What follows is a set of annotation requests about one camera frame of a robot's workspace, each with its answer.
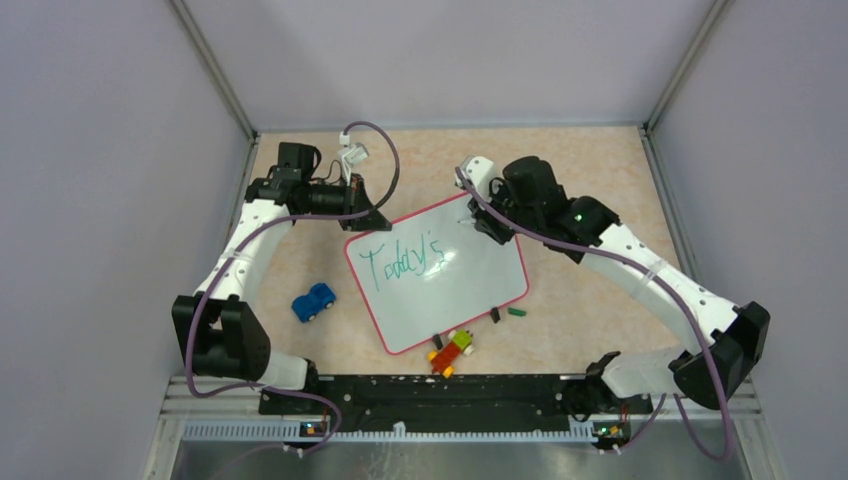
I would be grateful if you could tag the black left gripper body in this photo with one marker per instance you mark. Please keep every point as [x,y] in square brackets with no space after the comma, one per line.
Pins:
[354,194]

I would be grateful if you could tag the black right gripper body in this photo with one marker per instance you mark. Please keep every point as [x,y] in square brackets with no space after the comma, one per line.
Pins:
[501,201]

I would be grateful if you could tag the pink-framed whiteboard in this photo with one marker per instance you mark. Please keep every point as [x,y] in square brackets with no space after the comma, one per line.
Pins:
[429,274]

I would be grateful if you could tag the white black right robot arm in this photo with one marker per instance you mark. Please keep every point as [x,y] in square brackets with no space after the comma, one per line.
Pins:
[719,341]

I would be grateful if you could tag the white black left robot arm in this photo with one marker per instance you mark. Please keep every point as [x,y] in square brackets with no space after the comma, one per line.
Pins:
[218,333]

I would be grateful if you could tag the blue toy car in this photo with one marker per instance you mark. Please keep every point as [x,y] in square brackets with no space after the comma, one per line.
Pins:
[319,298]

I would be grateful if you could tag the red yellow toy brick car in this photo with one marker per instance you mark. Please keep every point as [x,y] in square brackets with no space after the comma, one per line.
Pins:
[460,342]

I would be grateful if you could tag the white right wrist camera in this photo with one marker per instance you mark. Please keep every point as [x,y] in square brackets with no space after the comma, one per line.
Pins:
[479,171]

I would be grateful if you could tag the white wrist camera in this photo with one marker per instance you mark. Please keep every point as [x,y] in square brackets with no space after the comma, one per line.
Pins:
[350,153]
[479,171]

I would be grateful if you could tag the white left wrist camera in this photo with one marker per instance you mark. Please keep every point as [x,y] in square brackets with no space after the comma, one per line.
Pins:
[350,153]

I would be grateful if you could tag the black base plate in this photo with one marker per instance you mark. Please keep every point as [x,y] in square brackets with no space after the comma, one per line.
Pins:
[476,403]

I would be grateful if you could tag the aluminium frame rail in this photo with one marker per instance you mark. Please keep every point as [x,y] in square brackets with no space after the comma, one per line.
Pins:
[232,415]

